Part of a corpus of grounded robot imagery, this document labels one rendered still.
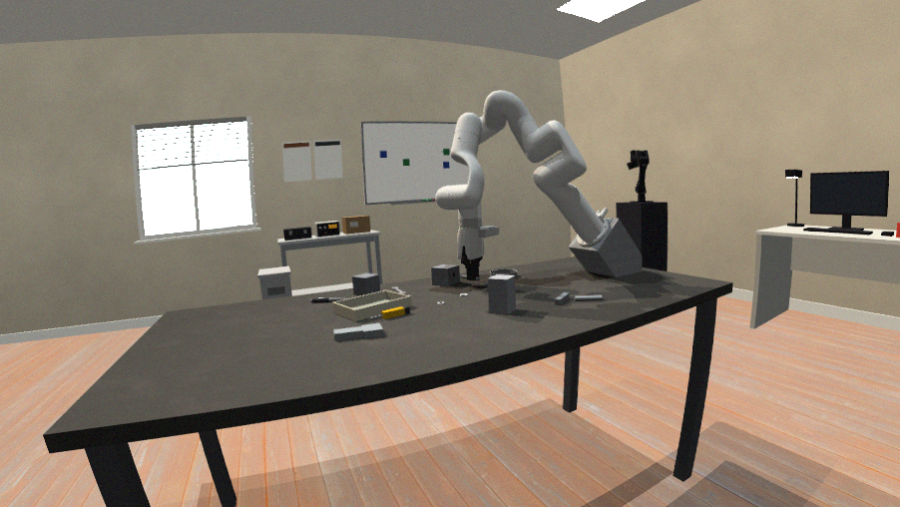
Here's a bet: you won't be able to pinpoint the cream open-top tray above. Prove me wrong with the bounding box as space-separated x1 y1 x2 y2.
332 290 412 321

